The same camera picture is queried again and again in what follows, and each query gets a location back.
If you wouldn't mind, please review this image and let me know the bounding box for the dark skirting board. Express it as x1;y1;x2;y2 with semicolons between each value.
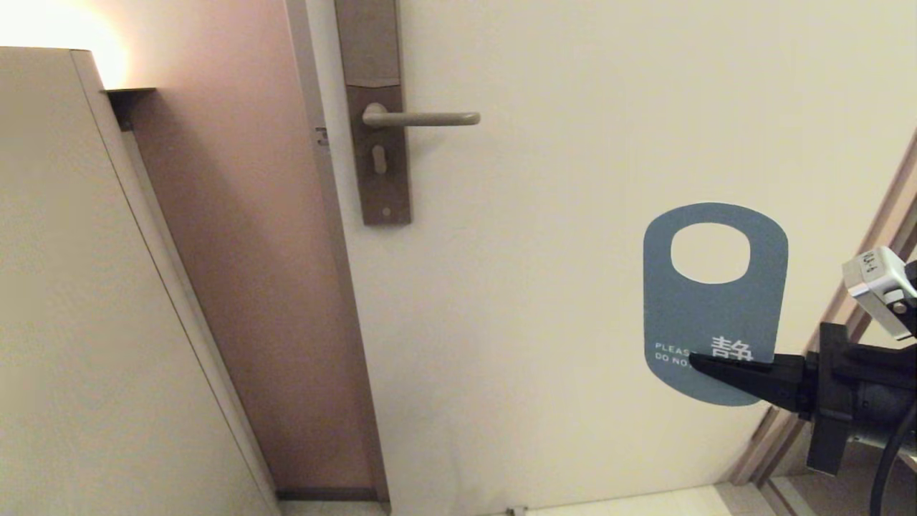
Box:
276;488;380;501

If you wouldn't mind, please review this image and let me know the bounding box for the taupe side doorway frame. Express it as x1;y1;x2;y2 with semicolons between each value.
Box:
731;133;917;488

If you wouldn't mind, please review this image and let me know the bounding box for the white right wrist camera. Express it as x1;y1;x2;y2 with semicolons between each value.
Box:
842;246;917;342

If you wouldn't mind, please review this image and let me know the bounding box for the white door hanger sign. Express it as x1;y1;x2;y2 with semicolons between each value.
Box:
643;202;789;407

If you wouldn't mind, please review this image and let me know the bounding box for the white room door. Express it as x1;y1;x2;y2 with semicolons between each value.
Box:
304;0;917;515

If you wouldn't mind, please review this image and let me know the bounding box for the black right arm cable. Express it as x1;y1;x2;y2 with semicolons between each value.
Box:
868;401;917;516

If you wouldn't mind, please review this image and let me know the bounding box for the brown door lock plate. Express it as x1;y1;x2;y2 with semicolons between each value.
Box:
335;0;413;226

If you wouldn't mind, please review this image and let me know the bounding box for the beige door handle lever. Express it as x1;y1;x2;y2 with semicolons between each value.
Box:
362;102;481;130

